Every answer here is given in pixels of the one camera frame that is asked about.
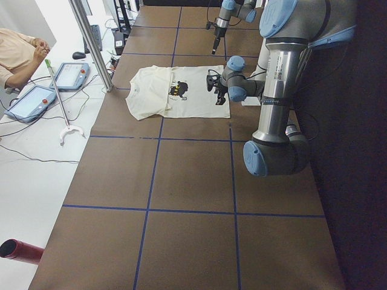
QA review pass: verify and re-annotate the black computer mouse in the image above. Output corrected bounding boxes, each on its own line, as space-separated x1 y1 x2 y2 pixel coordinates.
72 51 86 60

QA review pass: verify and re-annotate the cream long-sleeve cat shirt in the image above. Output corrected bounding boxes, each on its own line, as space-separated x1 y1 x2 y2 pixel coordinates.
126 65 230 120

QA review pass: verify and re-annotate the reacher grabber tool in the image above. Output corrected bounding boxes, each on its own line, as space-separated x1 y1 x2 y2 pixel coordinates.
45 59 85 146

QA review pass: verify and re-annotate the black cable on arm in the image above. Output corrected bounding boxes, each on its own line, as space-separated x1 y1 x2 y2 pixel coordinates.
207 68 267 82

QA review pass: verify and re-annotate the person in peach shirt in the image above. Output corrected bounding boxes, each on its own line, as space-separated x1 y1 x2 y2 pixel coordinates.
1 28 50 89

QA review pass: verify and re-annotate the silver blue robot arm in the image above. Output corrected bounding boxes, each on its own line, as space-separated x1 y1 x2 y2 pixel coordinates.
206 0 266 55
206 1 357 176

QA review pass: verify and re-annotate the black keyboard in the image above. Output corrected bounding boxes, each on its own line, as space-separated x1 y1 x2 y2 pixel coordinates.
82 24 103 54

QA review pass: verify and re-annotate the near blue teach pendant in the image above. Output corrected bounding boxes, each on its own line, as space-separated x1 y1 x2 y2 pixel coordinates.
4 85 56 123

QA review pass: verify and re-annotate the far blue teach pendant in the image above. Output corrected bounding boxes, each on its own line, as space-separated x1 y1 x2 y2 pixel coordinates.
51 62 90 91

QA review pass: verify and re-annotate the aluminium frame post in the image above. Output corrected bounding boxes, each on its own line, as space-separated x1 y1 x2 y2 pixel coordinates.
68 0 113 92

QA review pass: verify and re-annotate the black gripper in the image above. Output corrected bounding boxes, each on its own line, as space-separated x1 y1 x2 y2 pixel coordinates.
211 25 226 55
206 69 227 106

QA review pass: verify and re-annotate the red cylinder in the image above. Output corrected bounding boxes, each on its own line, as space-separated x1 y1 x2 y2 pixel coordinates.
1 239 44 265

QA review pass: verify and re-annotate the blue teach pendant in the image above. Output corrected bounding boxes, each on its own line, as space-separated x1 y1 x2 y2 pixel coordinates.
51 62 90 91
4 85 56 123

